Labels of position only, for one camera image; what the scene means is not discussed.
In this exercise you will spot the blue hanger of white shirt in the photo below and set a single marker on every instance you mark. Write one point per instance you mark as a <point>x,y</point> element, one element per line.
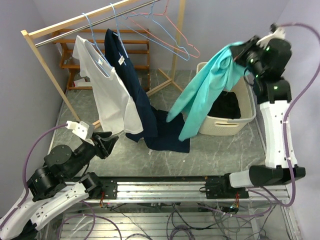
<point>100,61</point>

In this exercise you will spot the blue hanger of teal shirt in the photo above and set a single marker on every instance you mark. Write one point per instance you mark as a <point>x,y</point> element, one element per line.
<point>154,29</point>

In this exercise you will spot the aluminium rail frame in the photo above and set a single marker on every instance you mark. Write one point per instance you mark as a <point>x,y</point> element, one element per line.
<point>176,208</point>

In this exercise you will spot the pink wire hanger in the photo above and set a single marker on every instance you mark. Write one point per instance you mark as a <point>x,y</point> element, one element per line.
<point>181,46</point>

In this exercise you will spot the navy blue t shirt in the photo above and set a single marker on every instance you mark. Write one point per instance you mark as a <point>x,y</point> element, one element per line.
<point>158,134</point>

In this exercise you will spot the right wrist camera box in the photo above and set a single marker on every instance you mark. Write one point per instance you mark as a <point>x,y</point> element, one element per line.
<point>276,32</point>

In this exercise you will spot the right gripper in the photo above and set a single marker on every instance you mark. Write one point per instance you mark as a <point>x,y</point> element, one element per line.
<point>238,51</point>

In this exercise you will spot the black garment in basket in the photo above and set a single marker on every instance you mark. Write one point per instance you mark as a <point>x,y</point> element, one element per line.
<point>225,106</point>

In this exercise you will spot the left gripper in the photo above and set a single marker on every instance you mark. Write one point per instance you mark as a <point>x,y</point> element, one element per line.
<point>105,146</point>

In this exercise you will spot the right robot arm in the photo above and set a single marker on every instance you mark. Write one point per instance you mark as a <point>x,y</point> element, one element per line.
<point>267,62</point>

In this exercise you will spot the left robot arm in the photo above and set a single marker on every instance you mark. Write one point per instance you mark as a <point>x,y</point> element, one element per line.
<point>47,194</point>

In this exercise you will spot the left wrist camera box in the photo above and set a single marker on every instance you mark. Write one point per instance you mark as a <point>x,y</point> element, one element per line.
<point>81,129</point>

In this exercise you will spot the white t shirt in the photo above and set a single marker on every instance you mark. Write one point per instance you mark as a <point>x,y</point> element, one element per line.
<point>116,108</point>

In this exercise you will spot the teal t shirt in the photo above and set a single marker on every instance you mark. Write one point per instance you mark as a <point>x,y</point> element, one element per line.
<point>218,74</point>

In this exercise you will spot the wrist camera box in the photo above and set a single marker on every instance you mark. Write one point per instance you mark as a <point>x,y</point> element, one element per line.
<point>81,129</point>
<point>276,32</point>

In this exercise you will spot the blue hanger of navy shirt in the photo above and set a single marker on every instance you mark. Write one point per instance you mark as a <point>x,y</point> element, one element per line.
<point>118,30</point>

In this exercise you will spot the cream laundry basket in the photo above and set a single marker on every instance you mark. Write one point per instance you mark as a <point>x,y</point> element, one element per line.
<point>228,127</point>

